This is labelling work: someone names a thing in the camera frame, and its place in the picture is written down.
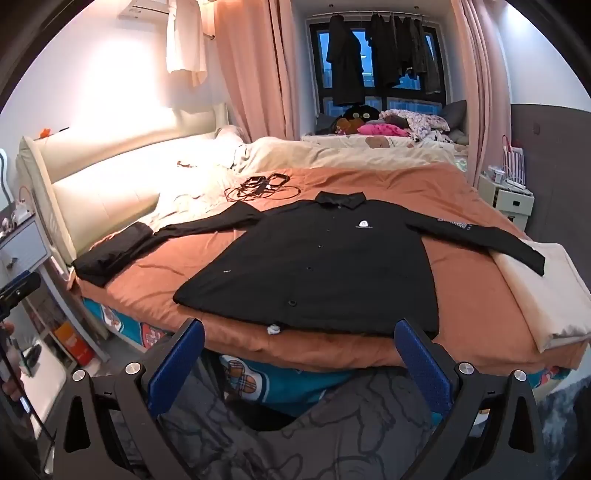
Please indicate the cream padded headboard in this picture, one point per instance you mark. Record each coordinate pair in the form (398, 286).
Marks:
(111, 175)

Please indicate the striped gift bag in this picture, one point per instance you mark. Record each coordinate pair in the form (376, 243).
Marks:
(513, 159)

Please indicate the black and orange plush toy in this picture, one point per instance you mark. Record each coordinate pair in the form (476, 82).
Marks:
(358, 117)

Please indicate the white nightstand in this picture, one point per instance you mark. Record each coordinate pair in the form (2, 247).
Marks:
(508, 203)

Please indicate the person's left hand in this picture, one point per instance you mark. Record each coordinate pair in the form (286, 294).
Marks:
(11, 390)

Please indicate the orange blanket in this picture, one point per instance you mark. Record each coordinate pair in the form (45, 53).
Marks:
(157, 277)

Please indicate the row of hanging dark clothes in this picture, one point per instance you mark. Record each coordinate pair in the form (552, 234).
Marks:
(401, 46)

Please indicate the pink plush toy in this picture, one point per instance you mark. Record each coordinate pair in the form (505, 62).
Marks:
(383, 130)

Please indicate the grey-blue nightstand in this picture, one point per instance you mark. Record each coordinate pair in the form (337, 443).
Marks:
(27, 249)

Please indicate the beige duvet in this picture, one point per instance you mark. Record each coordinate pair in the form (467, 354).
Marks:
(332, 154)

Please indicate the bear print window seat cover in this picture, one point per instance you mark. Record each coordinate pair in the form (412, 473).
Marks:
(351, 141)

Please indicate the hanging white garment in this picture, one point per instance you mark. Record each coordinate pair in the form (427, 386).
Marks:
(184, 41)

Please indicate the folded beige blanket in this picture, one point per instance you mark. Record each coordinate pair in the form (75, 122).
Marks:
(549, 295)

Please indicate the dark framed window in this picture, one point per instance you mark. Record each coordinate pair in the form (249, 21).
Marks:
(369, 50)

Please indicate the pink curtain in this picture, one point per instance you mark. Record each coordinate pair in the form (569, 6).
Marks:
(480, 83)
(258, 69)

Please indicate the person's grey printed pants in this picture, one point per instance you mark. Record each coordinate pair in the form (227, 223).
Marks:
(295, 443)

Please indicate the orange box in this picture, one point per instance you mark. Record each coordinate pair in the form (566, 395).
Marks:
(71, 344)

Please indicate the folded black cloth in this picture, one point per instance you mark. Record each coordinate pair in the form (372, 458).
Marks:
(113, 254)

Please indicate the grey pillow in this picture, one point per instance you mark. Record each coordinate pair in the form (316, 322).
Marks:
(455, 115)

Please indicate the white bed sheet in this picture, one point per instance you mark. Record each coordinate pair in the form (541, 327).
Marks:
(203, 180)

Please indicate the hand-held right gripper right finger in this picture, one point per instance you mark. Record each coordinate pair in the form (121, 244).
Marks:
(422, 364)

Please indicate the black button-up jacket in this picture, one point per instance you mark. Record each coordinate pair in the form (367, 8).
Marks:
(318, 263)

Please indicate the white air conditioner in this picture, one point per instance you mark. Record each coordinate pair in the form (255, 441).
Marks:
(143, 8)

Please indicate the hanging dark coat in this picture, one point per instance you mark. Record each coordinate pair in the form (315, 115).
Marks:
(345, 60)

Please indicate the floral blanket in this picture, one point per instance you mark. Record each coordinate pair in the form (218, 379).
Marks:
(425, 122)

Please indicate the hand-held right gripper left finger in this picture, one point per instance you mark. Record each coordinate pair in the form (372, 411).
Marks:
(178, 364)

